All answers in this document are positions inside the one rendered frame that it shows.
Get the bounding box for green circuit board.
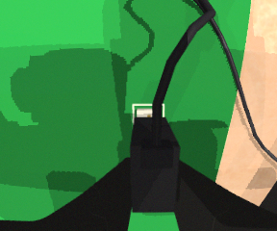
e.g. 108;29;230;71
0;0;251;222

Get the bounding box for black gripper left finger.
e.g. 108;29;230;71
0;158;132;231

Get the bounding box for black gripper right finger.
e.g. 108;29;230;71
174;161;277;231

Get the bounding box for black cable with plug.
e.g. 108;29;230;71
130;0;277;213

